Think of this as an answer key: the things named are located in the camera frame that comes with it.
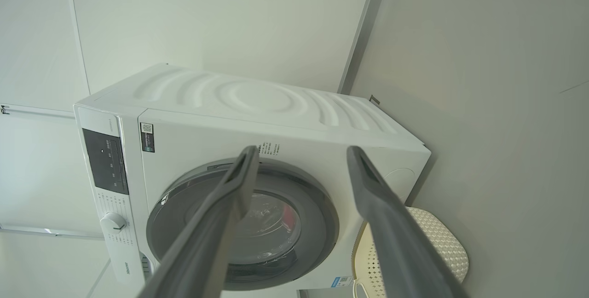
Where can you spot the black washing machine display panel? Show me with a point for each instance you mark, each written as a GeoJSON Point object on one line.
{"type": "Point", "coordinates": [106, 162]}

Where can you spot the red and white garment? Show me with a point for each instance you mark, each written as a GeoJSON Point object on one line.
{"type": "Point", "coordinates": [289, 217]}

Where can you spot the black round washer door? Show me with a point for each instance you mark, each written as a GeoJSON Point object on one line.
{"type": "Point", "coordinates": [317, 215]}

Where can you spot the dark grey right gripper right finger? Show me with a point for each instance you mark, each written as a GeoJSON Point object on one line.
{"type": "Point", "coordinates": [391, 233]}

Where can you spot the white washing machine dial knob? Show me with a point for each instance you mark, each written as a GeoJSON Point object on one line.
{"type": "Point", "coordinates": [112, 222]}

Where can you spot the black QR sticker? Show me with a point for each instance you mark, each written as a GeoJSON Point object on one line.
{"type": "Point", "coordinates": [147, 137]}

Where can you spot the white front-load washing machine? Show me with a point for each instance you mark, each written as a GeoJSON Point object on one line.
{"type": "Point", "coordinates": [276, 100]}

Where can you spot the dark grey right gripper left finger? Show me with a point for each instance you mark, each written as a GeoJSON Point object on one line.
{"type": "Point", "coordinates": [216, 224]}

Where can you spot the cream perforated laundry basket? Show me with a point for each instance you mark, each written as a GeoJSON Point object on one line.
{"type": "Point", "coordinates": [441, 243]}

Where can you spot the blue energy label sticker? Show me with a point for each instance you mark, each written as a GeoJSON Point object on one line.
{"type": "Point", "coordinates": [341, 282]}

